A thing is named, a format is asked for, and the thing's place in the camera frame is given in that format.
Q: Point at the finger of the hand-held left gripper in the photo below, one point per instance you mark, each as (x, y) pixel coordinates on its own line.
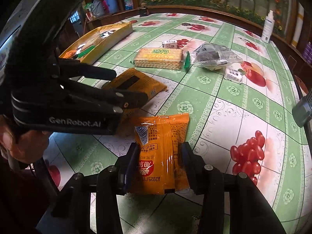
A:
(131, 100)
(97, 72)

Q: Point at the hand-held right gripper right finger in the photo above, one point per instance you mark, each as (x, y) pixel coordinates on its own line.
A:
(185, 156)

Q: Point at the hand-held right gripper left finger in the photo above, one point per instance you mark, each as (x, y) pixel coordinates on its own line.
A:
(130, 160)

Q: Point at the yellow shallow cardboard tray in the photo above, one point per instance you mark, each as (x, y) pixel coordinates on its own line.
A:
(117, 35)

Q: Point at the white candy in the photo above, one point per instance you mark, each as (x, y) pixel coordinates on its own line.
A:
(234, 74)
(170, 43)

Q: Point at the clear packet with dark snack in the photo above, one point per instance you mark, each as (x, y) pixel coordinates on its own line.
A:
(212, 56)

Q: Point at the person's left hand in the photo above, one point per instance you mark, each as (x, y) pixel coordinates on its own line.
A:
(17, 143)

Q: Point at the fruit print tablecloth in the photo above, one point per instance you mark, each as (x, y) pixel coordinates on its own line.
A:
(219, 117)

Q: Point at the barred window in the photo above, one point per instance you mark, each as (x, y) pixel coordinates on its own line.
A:
(74, 18)

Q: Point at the green plastic bag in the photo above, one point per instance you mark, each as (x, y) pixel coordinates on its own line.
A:
(89, 6)

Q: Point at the red thermos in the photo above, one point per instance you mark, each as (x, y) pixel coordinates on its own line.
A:
(105, 6)

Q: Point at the blue thermos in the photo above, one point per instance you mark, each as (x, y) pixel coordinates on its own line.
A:
(112, 2)

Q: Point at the small black container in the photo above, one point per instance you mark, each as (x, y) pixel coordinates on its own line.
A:
(143, 11)

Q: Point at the grey flashlight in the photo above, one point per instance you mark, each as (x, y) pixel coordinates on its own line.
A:
(302, 112)

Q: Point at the white spray bottle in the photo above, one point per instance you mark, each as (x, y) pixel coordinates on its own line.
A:
(267, 30)

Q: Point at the purple bottle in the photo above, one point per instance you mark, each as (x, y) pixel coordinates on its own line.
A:
(307, 52)

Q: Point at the white yellow rolled mat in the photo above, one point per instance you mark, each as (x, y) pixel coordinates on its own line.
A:
(297, 26)

